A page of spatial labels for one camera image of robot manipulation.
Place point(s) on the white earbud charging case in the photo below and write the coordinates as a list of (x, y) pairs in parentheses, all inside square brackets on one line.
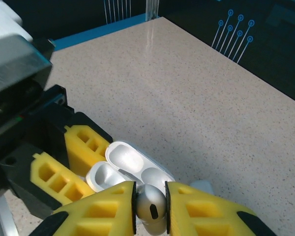
[(124, 157)]

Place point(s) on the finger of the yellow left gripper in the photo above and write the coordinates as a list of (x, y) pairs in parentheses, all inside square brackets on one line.
[(75, 155), (35, 173)]

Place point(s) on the aluminium frame post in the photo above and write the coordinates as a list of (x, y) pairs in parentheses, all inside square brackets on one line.
[(152, 8)]

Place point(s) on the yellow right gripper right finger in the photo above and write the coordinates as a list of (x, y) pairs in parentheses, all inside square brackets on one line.
[(211, 218)]

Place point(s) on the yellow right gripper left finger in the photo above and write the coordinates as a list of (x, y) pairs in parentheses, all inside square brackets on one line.
[(96, 216)]

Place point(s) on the wide aluminium base rail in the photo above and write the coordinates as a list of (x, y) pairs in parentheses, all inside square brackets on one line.
[(0, 218)]

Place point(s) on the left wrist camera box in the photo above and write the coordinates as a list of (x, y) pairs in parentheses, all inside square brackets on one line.
[(14, 66)]

